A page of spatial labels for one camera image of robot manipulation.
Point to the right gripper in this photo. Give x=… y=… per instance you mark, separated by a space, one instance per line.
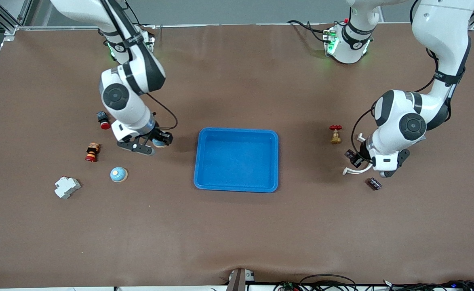
x=159 y=135

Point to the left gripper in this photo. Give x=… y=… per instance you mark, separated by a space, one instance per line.
x=361 y=155

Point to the blue call bell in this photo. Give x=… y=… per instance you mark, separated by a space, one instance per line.
x=159 y=144
x=119 y=174

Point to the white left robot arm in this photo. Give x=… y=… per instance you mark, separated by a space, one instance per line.
x=443 y=36

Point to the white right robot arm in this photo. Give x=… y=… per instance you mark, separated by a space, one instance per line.
x=115 y=97

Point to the blue plastic tray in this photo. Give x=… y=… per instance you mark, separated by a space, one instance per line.
x=236 y=159

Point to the white curved plastic clip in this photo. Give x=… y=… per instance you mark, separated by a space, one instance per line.
x=356 y=171

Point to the red black push button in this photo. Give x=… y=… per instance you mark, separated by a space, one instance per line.
x=103 y=120

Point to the red yellow emergency stop button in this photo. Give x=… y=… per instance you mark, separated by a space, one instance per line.
x=92 y=152

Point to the white circuit breaker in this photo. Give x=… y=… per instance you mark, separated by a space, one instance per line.
x=67 y=187

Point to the silver table edge rail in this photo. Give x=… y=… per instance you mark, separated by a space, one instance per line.
x=220 y=25

